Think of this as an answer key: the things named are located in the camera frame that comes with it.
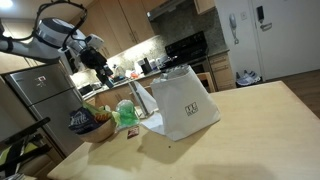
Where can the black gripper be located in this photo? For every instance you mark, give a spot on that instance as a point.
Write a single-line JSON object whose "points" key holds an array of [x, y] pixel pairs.
{"points": [[92, 59]]}

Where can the white canvas tote bag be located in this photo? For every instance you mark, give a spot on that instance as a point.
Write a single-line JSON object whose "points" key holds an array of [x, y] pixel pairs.
{"points": [[183, 105]]}

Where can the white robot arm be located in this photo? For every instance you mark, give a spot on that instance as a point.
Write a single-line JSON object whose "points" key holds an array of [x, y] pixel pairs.
{"points": [[55, 40]]}

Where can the green plastic bag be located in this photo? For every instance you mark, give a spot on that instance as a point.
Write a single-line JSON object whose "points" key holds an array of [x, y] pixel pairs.
{"points": [[127, 112]]}

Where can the dark blue chip bag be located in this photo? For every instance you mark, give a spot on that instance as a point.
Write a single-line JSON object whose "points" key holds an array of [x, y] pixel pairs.
{"points": [[82, 121]]}

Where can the wooden bowl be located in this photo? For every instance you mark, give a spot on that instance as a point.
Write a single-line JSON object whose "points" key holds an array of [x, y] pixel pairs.
{"points": [[101, 133]]}

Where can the small red tea packet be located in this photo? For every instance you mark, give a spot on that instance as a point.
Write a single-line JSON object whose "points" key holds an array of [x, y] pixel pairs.
{"points": [[132, 132]]}

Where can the stainless steel refrigerator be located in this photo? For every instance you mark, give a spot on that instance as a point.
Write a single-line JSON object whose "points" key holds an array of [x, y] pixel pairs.
{"points": [[48, 91]]}

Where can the black stove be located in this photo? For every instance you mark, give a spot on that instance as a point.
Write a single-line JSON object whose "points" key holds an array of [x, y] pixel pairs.
{"points": [[192, 50]]}

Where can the wooden chair left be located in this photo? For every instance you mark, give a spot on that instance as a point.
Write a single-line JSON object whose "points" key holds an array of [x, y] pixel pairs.
{"points": [[206, 80]]}

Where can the pair of sneakers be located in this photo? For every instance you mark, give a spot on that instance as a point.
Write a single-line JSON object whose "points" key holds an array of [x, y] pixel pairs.
{"points": [[247, 79]]}

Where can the black door lock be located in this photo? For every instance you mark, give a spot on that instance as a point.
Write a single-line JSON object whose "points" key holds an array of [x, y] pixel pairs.
{"points": [[260, 14]]}

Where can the white door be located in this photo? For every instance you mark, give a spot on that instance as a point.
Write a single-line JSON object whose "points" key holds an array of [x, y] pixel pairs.
{"points": [[289, 37]]}

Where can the metal camera stand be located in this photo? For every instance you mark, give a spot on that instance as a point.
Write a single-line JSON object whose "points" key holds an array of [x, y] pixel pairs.
{"points": [[140, 100]]}

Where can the white wall telephone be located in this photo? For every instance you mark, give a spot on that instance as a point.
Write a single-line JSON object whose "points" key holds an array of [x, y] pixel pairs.
{"points": [[233, 26]]}

